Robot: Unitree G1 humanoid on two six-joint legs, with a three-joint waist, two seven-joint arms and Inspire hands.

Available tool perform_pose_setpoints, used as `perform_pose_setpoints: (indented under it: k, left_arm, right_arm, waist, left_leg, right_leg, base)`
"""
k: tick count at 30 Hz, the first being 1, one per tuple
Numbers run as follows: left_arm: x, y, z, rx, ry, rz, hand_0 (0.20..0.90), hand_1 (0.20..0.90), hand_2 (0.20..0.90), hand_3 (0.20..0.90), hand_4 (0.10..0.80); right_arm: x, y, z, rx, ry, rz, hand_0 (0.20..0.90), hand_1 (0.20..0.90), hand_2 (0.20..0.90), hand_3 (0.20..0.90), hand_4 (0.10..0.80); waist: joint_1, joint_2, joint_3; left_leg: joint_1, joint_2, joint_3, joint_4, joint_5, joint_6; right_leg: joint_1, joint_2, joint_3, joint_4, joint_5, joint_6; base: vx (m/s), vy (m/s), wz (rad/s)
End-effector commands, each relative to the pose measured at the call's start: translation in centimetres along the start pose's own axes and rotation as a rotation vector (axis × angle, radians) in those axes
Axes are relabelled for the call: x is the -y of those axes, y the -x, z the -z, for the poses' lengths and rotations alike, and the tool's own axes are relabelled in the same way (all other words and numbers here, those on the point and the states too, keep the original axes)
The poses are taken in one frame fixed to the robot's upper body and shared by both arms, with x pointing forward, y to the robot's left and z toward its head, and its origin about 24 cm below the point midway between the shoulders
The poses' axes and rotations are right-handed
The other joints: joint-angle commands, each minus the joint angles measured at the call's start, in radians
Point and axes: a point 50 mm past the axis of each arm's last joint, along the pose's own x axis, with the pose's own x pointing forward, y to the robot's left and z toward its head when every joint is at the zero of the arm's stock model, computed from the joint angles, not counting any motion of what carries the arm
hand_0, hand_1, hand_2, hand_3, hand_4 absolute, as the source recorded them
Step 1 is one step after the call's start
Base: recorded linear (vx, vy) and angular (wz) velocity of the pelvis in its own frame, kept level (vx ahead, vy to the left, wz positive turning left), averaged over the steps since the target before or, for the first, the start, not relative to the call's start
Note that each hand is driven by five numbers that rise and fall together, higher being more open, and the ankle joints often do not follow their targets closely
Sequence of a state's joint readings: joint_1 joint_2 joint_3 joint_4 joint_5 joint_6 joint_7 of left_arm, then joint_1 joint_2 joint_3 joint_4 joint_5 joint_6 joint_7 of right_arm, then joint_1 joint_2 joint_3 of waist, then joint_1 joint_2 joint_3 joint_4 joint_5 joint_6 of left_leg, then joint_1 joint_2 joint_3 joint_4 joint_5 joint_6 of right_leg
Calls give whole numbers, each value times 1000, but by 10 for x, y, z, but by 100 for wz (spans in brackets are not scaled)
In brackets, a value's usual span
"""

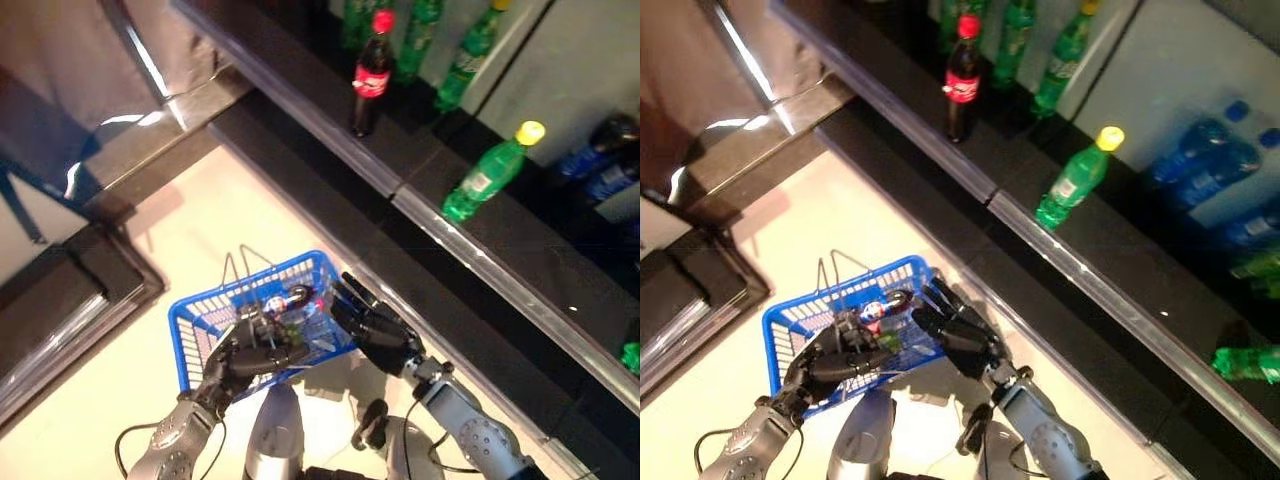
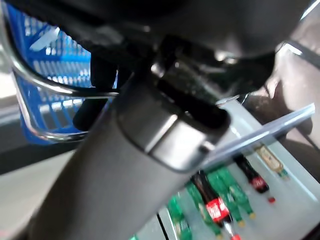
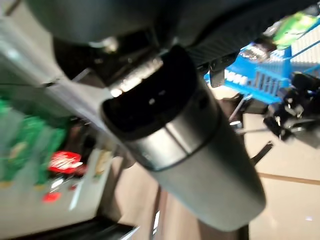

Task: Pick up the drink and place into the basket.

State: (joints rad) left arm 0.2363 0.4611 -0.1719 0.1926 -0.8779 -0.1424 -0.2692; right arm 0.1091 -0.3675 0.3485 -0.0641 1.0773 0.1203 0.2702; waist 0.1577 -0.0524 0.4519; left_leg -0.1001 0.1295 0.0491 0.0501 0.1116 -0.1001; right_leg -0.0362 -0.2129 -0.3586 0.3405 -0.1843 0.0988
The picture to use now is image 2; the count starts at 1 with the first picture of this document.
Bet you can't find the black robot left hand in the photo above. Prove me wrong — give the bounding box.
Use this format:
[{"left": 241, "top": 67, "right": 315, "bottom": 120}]
[{"left": 4, "top": 0, "right": 312, "bottom": 240}]

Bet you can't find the blue plastic shopping basket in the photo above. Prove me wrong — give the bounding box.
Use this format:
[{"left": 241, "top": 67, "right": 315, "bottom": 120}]
[{"left": 1, "top": 1, "right": 120, "bottom": 146}]

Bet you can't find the green soda bottle yellow cap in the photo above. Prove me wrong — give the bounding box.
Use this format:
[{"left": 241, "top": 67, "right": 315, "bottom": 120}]
[
  {"left": 186, "top": 181, "right": 225, "bottom": 240},
  {"left": 166, "top": 197, "right": 194, "bottom": 240},
  {"left": 207, "top": 171, "right": 247, "bottom": 228},
  {"left": 217, "top": 166, "right": 257, "bottom": 221}
]

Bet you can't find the cola bottle red label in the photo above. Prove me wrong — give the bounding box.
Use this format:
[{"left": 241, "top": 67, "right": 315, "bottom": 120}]
[
  {"left": 191, "top": 170, "right": 242, "bottom": 240},
  {"left": 233, "top": 154, "right": 276, "bottom": 205}
]

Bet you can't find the yellow tea bottle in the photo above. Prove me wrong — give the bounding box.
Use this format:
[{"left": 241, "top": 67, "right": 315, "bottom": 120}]
[{"left": 254, "top": 144, "right": 291, "bottom": 181}]

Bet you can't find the clear shelf price rail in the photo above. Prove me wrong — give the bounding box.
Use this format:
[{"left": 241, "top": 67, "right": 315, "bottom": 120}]
[{"left": 206, "top": 103, "right": 316, "bottom": 165}]

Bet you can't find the black hanging strap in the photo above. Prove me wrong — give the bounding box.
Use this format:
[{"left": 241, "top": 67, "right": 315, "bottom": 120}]
[{"left": 284, "top": 39, "right": 320, "bottom": 76}]

